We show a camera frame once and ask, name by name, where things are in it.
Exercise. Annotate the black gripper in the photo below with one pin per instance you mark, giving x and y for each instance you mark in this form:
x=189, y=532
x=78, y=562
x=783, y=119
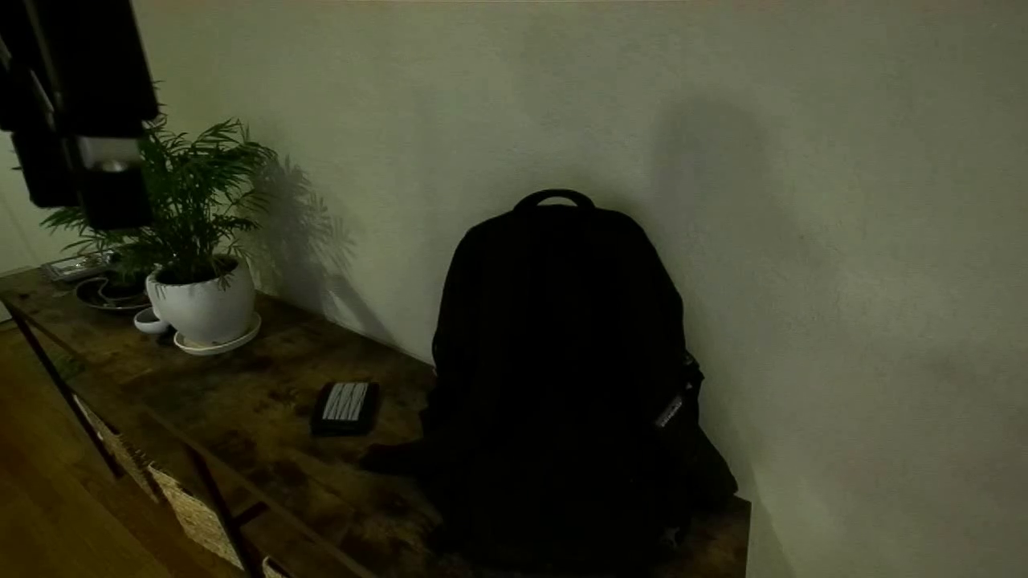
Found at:
x=76, y=101

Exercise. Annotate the small black keypad device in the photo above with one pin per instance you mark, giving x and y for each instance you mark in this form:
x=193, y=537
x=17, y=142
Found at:
x=344, y=408

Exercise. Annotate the black backpack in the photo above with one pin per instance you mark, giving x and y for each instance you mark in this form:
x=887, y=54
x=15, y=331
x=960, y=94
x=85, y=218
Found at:
x=562, y=420

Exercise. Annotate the dark round coaster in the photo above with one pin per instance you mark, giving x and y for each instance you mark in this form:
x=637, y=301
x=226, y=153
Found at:
x=104, y=295

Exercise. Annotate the white pot saucer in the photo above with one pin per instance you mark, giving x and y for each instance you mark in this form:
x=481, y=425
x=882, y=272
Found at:
x=217, y=348

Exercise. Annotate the green potted palm plant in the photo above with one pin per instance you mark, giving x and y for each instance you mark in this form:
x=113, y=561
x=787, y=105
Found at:
x=201, y=195

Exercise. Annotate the white ceramic plant pot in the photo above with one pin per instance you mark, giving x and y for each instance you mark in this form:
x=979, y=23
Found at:
x=204, y=313

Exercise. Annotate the small white cup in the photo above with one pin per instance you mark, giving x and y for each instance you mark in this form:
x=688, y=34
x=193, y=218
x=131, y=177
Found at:
x=149, y=321

